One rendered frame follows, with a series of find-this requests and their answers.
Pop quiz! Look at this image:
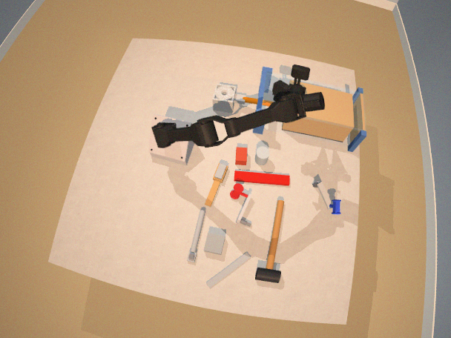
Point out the black-headed mallet with wooden handle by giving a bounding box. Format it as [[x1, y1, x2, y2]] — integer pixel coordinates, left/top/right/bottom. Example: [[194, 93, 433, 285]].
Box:
[[255, 200, 284, 283]]

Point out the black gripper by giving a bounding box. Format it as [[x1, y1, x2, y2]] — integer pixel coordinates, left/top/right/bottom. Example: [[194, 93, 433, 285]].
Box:
[[287, 64, 311, 96]]

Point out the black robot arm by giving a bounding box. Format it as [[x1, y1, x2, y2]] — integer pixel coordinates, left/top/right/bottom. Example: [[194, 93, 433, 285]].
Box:
[[151, 80, 325, 148]]

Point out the grey cylinder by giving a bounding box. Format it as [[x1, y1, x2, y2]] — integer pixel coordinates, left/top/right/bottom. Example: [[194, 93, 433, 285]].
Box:
[[255, 146, 269, 165]]

